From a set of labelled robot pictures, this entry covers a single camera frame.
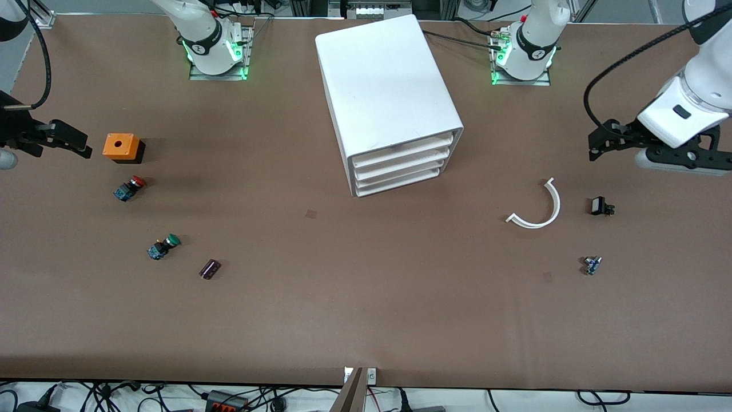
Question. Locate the white curved plastic piece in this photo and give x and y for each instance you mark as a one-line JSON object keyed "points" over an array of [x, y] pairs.
{"points": [[553, 209]]}

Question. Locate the red push button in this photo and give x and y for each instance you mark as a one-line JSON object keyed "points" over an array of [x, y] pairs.
{"points": [[130, 187]]}

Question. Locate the white plastic drawer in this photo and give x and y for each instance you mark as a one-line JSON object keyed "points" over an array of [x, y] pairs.
{"points": [[400, 183], [400, 173], [400, 162], [400, 150]]}

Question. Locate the small blue electronic component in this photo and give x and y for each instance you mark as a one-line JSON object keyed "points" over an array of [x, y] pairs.
{"points": [[592, 265]]}

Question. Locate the black orange power strip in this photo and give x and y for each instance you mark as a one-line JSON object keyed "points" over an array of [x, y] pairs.
{"points": [[226, 401]]}

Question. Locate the white metal bracket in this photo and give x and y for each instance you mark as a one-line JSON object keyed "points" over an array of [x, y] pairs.
{"points": [[372, 375]]}

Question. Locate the small black switch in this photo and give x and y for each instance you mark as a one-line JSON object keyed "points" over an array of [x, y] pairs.
{"points": [[600, 206]]}

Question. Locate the white socket strip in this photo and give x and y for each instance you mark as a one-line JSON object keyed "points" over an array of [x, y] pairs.
{"points": [[377, 10]]}

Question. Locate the white drawer cabinet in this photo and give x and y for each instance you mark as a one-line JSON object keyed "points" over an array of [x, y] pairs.
{"points": [[383, 86]]}

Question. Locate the black power adapter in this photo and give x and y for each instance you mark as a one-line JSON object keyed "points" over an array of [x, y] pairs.
{"points": [[37, 407]]}

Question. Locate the orange button box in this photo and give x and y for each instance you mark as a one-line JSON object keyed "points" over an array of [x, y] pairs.
{"points": [[119, 146]]}

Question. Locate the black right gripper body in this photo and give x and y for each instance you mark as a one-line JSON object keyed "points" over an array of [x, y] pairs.
{"points": [[12, 125]]}

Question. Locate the metal table corner bracket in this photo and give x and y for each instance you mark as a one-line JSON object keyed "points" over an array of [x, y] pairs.
{"points": [[47, 20]]}

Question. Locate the green push button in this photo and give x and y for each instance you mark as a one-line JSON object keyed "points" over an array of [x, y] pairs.
{"points": [[164, 246]]}

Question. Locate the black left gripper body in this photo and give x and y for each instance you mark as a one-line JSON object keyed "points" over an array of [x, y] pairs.
{"points": [[626, 133]]}

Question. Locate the brown wooden post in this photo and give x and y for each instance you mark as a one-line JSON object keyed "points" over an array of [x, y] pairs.
{"points": [[350, 395]]}

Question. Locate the black left camera bracket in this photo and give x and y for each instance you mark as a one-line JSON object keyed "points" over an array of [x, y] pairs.
{"points": [[695, 154]]}

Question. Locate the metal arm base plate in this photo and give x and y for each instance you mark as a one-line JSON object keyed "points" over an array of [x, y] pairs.
{"points": [[246, 51], [546, 80]]}

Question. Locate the dark maroon cylinder capacitor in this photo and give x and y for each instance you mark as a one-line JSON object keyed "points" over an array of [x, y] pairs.
{"points": [[210, 269]]}

